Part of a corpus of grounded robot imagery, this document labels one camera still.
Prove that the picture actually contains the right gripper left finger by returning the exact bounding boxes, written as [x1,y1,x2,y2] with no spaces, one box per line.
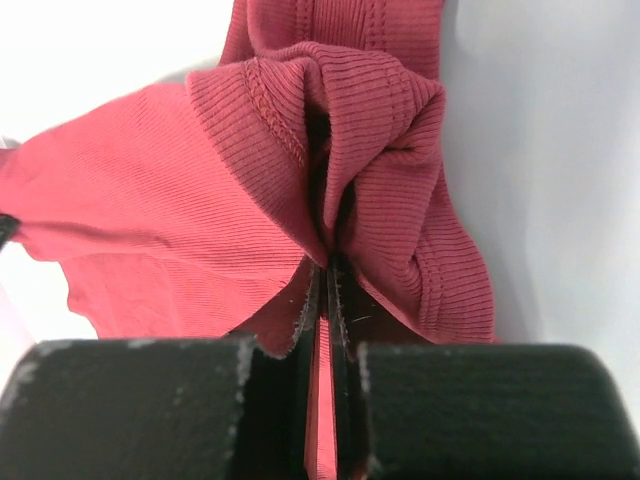
[1,265,320,479]

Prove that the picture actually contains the pink tank top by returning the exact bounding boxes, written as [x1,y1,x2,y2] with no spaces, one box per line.
[1,1,495,479]

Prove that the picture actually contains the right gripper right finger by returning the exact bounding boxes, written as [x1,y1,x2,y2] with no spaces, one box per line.
[326,259,639,479]

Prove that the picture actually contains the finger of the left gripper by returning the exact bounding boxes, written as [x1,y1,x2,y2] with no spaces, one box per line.
[0,214,20,250]

